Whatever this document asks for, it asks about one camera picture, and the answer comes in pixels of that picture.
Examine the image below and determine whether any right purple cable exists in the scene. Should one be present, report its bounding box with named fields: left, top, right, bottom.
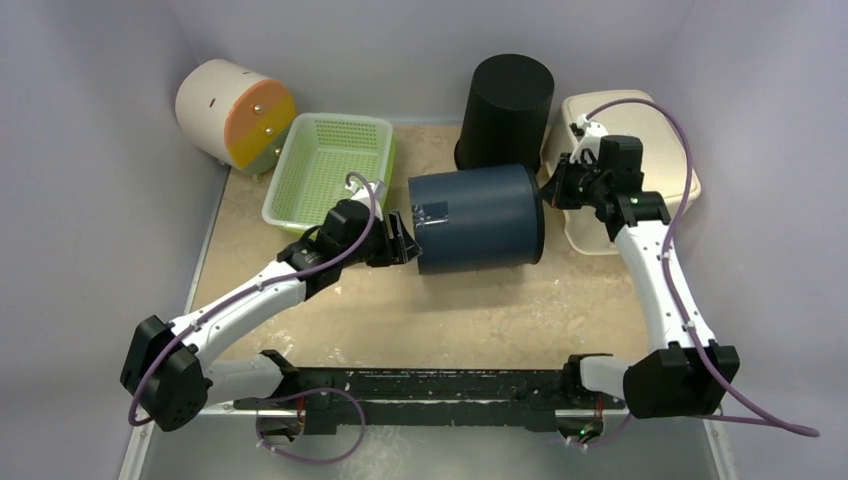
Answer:
left=569, top=97, right=821, bottom=452

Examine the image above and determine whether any large black plastic bin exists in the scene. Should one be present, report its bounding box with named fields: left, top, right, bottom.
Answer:
left=454, top=53, right=555, bottom=173

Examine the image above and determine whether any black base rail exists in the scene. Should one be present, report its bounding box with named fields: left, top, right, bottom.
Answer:
left=234, top=354, right=627, bottom=437

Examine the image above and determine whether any green and white tray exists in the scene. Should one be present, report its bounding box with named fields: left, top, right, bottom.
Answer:
left=261, top=113, right=396, bottom=232

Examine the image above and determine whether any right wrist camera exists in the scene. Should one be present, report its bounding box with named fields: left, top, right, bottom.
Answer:
left=569, top=114, right=608, bottom=165

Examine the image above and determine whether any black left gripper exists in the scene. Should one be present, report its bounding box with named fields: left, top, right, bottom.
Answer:
left=340, top=211, right=420, bottom=268

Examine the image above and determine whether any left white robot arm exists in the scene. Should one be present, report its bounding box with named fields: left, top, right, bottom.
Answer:
left=120, top=200, right=422, bottom=432

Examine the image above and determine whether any cream perforated plastic basket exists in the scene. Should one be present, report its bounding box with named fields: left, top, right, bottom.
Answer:
left=541, top=89, right=702, bottom=257

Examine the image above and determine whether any purple cable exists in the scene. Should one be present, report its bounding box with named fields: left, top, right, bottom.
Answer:
left=127, top=172, right=379, bottom=427
left=569, top=97, right=821, bottom=452

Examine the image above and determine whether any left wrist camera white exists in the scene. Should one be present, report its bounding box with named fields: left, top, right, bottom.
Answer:
left=345, top=178, right=388, bottom=209

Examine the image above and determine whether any aluminium frame rail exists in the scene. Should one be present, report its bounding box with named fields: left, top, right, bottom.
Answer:
left=702, top=404, right=724, bottom=439

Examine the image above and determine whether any white drum with coloured drawers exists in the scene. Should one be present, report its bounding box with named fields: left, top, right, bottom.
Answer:
left=175, top=59, right=297, bottom=176

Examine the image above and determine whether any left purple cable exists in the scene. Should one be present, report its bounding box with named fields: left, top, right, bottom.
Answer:
left=127, top=172, right=379, bottom=427

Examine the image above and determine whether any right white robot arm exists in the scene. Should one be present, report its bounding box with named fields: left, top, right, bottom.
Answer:
left=541, top=135, right=740, bottom=419

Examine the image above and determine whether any dark blue bin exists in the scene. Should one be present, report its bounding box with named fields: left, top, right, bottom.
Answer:
left=408, top=164, right=545, bottom=275

